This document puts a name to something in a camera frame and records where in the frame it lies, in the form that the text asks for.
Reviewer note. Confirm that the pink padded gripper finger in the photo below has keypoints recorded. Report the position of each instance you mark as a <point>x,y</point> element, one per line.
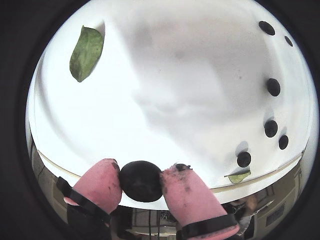
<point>192,200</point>
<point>97,187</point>

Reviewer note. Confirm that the large dark blueberry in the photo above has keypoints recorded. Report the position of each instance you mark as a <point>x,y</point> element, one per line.
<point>140,181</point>

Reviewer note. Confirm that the small dark blueberry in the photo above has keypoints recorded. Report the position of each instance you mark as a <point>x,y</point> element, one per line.
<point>288,41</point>

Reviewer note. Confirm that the person's left hand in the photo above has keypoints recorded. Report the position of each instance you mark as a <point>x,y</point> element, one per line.
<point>250,203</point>

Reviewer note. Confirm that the yellowish green leaf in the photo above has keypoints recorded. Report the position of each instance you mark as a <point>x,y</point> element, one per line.
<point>237,177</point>

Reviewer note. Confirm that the white paned sliding door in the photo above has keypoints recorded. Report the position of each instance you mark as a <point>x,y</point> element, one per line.
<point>141,221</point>

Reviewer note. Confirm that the dark framed picture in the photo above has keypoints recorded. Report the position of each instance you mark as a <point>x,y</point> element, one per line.
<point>275,214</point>

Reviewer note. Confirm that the large white paper sheet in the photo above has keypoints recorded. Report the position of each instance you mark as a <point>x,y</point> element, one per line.
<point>150,87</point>

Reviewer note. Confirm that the large green leaf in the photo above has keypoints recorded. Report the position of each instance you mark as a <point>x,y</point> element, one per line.
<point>86,53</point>

